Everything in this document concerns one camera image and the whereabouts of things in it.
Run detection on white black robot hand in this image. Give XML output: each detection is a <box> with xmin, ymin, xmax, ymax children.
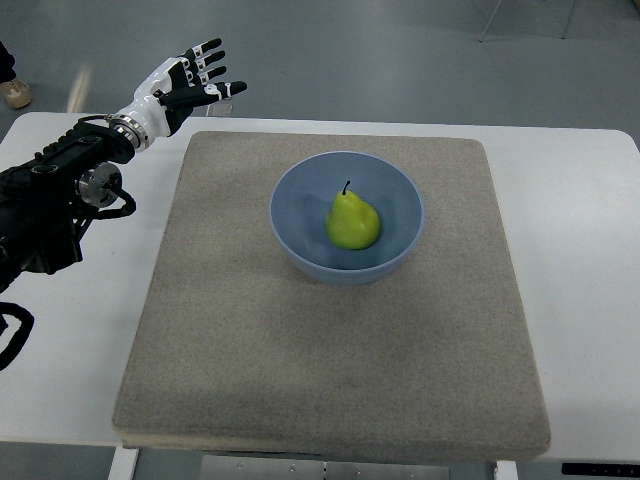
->
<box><xmin>109</xmin><ymin>38</ymin><xmax>247</xmax><ymax>151</ymax></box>

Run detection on green pear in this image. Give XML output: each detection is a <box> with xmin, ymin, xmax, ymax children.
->
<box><xmin>324</xmin><ymin>180</ymin><xmax>381</xmax><ymax>250</ymax></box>

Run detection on metal chair legs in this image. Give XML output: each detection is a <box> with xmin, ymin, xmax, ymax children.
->
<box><xmin>477</xmin><ymin>0</ymin><xmax>582</xmax><ymax>43</ymax></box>

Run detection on grey felt mat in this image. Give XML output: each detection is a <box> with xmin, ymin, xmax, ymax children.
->
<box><xmin>112</xmin><ymin>132</ymin><xmax>551</xmax><ymax>463</ymax></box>

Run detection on grey metal table base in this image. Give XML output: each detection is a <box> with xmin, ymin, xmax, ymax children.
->
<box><xmin>199</xmin><ymin>455</ymin><xmax>450</xmax><ymax>480</ymax></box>

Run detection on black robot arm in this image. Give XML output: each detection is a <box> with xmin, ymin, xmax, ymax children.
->
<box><xmin>1</xmin><ymin>116</ymin><xmax>140</xmax><ymax>290</ymax></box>

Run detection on black looping cable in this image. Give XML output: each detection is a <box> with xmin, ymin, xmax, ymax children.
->
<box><xmin>0</xmin><ymin>301</ymin><xmax>36</xmax><ymax>372</ymax></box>

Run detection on black table control panel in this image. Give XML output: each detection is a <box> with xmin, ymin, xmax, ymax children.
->
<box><xmin>561</xmin><ymin>462</ymin><xmax>640</xmax><ymax>478</ymax></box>

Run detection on blue bowl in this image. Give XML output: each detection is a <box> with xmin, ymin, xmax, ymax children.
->
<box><xmin>269</xmin><ymin>151</ymin><xmax>425</xmax><ymax>285</ymax></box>

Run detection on person in dark clothes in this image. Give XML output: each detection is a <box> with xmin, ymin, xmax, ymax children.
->
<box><xmin>0</xmin><ymin>43</ymin><xmax>32</xmax><ymax>109</ymax></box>

